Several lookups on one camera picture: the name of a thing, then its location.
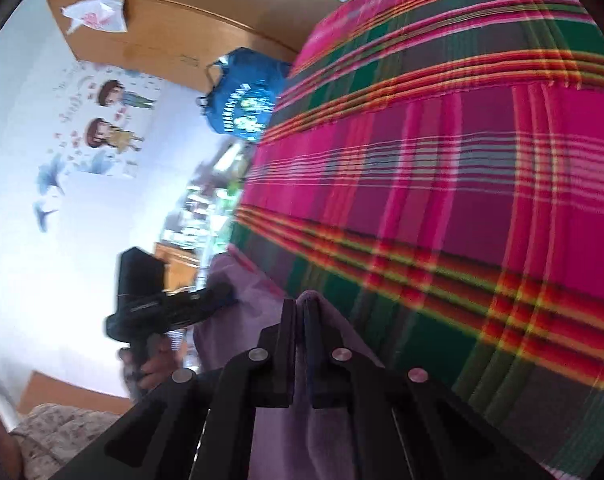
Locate person's floral pajamas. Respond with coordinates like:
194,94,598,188
7,402,133,480

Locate person's left hand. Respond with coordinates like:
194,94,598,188
118,334,183,403

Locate purple fleece pants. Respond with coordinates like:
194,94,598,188
192,252,383,480

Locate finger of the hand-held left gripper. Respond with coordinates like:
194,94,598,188
197,282,235,303
199,294,238,321

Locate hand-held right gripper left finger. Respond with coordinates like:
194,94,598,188
49,298,297,480

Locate cartoon couple wall sticker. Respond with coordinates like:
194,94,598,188
32,60,163,233

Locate wooden wardrobe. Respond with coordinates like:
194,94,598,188
47,0,350,96

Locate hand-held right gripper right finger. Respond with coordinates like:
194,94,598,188
302,301,558,480

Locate blue printed tote bag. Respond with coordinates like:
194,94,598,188
198,47,293,136

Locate white plastic bag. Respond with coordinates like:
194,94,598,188
61,0,129,36

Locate pink plaid tablecloth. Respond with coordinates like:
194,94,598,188
227,0,604,480

